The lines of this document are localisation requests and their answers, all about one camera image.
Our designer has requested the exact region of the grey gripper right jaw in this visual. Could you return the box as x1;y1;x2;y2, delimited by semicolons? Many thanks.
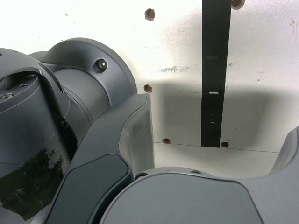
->
98;125;299;224

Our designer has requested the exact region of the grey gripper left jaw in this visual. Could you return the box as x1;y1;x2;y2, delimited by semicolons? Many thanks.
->
46;92;157;224

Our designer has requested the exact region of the black tape strip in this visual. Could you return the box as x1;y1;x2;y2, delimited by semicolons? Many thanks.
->
200;0;232;148

